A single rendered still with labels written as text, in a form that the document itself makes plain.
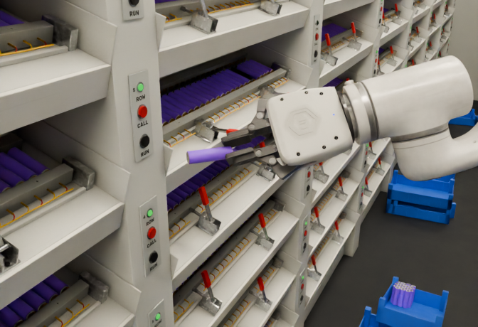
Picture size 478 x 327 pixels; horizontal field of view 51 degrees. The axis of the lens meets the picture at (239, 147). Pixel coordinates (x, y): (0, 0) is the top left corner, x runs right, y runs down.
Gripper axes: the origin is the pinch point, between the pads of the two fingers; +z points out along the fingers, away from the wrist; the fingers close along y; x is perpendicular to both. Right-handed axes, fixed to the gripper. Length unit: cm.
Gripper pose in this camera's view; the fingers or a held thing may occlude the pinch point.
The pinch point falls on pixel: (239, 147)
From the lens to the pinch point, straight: 69.8
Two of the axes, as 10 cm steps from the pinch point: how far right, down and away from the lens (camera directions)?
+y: 2.3, 9.1, -3.5
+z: -9.6, 2.8, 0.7
